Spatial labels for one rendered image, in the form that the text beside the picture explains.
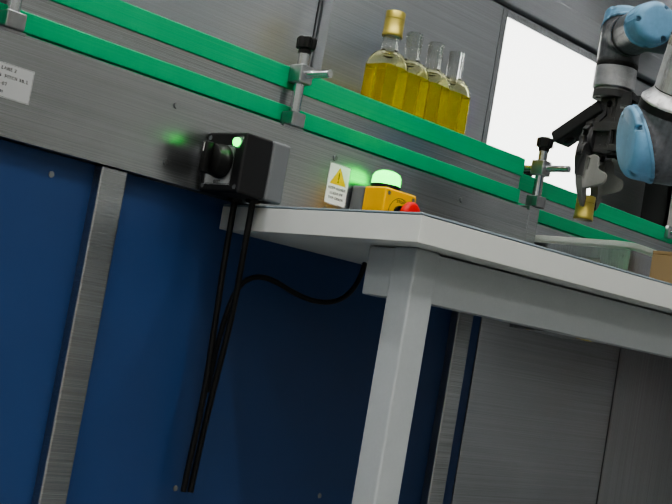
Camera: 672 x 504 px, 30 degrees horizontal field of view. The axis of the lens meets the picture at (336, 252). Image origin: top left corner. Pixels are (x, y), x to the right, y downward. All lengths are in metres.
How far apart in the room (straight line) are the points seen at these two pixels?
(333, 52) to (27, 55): 0.83
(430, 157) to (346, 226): 0.53
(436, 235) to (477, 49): 1.13
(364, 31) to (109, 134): 0.82
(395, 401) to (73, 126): 0.51
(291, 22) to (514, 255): 0.81
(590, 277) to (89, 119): 0.67
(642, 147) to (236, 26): 0.69
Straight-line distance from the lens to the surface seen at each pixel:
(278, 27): 2.18
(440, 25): 2.45
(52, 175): 1.56
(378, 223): 1.47
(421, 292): 1.49
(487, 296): 1.58
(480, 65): 2.54
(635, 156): 2.00
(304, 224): 1.58
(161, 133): 1.63
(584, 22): 2.85
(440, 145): 2.04
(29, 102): 1.52
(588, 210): 2.29
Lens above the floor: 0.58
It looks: 4 degrees up
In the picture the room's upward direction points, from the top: 10 degrees clockwise
